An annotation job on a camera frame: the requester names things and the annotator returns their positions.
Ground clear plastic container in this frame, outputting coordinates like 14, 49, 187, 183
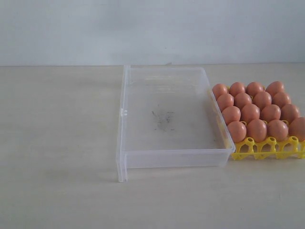
116, 65, 235, 182

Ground yellow plastic egg tray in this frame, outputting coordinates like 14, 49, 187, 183
209, 85, 305, 161

